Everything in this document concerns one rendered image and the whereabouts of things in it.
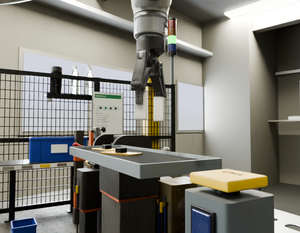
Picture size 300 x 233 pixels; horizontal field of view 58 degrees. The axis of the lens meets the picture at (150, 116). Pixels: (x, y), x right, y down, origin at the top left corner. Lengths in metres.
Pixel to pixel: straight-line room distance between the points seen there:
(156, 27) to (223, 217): 0.52
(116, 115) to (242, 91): 3.87
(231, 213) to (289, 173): 6.47
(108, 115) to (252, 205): 1.60
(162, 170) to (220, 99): 5.32
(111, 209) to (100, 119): 1.33
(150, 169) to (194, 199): 0.07
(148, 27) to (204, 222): 0.52
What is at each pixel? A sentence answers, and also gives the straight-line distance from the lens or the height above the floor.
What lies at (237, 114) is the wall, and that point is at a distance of 5.46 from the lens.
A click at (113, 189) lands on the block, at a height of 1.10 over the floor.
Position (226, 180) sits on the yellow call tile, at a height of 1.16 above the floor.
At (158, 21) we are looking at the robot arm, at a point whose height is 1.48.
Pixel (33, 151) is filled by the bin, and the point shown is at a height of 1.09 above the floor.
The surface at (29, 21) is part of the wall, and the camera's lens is 3.66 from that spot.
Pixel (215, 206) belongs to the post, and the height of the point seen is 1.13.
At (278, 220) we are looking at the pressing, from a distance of 0.72.
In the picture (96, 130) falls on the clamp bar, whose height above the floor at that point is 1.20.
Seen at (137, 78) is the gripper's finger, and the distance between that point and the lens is 0.62.
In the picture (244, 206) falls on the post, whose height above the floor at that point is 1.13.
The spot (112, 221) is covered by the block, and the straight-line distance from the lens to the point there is 0.53.
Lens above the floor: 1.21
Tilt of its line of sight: 3 degrees up
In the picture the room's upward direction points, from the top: straight up
